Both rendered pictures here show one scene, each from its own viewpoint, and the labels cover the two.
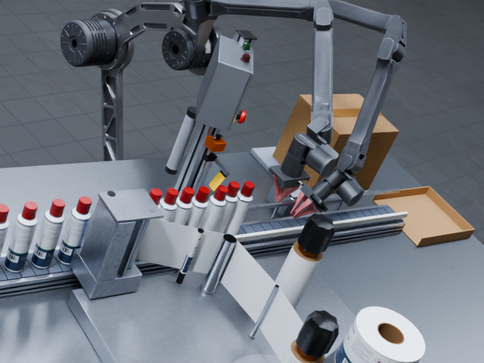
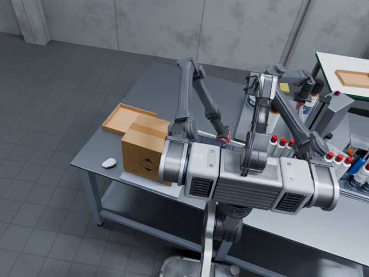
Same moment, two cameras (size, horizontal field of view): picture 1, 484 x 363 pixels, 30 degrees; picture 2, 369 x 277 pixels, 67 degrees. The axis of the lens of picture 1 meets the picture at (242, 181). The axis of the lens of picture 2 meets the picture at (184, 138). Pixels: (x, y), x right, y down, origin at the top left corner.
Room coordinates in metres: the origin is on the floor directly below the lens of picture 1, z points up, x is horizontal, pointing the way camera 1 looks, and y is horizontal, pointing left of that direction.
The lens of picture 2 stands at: (3.33, 0.75, 2.20)
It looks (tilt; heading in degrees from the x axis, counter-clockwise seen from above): 46 degrees down; 240
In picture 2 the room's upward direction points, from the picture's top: 8 degrees clockwise
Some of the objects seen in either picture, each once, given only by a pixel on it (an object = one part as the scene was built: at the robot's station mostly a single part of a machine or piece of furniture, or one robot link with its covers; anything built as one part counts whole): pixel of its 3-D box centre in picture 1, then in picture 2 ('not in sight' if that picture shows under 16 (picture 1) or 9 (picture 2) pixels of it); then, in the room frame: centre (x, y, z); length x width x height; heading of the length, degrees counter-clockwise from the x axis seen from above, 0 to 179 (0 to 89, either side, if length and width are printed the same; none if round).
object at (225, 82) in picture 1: (225, 83); (326, 115); (2.20, 0.15, 1.38); 0.17 x 0.10 x 0.19; 12
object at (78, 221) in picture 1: (75, 230); (361, 175); (1.87, 0.35, 0.98); 0.05 x 0.05 x 0.20
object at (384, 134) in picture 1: (335, 143); (155, 149); (2.93, -0.25, 0.99); 0.30 x 0.24 x 0.27; 137
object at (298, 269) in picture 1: (302, 261); (273, 114); (2.09, -0.24, 1.03); 0.09 x 0.09 x 0.30
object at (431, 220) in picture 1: (423, 214); (130, 121); (2.95, -0.67, 0.85); 0.30 x 0.26 x 0.04; 137
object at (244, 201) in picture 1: (238, 211); (269, 148); (2.26, -0.02, 0.98); 0.05 x 0.05 x 0.20
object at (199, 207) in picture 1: (193, 217); not in sight; (2.14, 0.09, 0.98); 0.05 x 0.05 x 0.20
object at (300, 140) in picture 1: (302, 148); (308, 84); (2.07, -0.11, 1.36); 0.07 x 0.06 x 0.07; 59
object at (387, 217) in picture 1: (293, 230); (231, 142); (2.41, -0.21, 0.91); 1.07 x 0.01 x 0.02; 137
